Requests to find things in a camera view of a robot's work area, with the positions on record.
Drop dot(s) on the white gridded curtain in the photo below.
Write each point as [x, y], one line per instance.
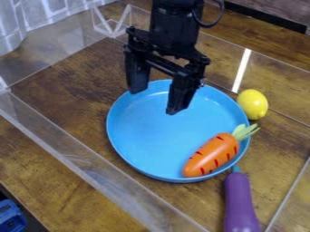
[26, 15]

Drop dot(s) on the yellow toy lemon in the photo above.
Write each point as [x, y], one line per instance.
[255, 104]

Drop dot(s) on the blue object at corner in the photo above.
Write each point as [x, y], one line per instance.
[13, 219]

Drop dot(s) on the clear acrylic enclosure wall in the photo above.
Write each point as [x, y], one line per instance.
[60, 82]

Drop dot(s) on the purple toy eggplant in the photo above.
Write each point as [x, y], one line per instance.
[240, 218]

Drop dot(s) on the blue round plate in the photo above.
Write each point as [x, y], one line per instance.
[156, 142]

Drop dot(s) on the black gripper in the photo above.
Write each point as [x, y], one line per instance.
[166, 47]

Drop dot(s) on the orange toy carrot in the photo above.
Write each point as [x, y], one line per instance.
[219, 151]

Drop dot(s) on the dark baseboard strip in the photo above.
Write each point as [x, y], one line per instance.
[287, 13]

